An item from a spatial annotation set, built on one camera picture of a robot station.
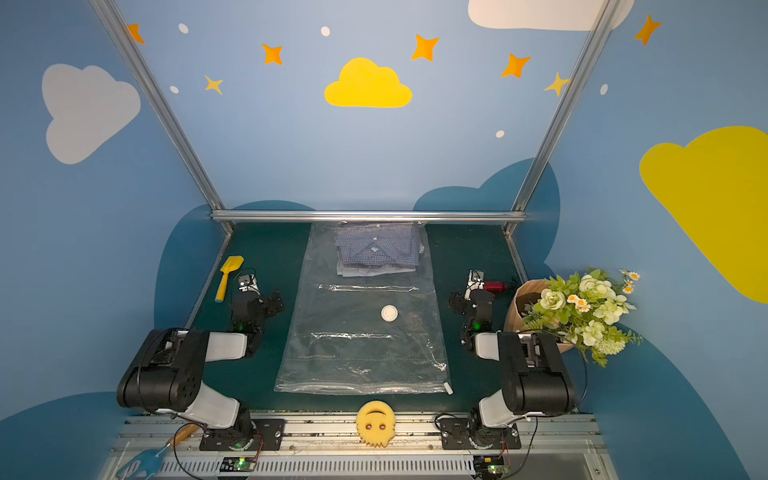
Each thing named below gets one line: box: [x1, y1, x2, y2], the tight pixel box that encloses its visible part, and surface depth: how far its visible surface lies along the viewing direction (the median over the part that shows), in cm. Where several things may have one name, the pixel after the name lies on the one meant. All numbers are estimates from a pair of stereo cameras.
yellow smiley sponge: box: [356, 400, 397, 448], surface depth 75 cm
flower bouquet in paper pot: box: [503, 268, 643, 368], surface depth 67 cm
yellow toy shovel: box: [215, 255, 245, 303], surface depth 106 cm
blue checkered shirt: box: [335, 222, 421, 277], surface depth 110 cm
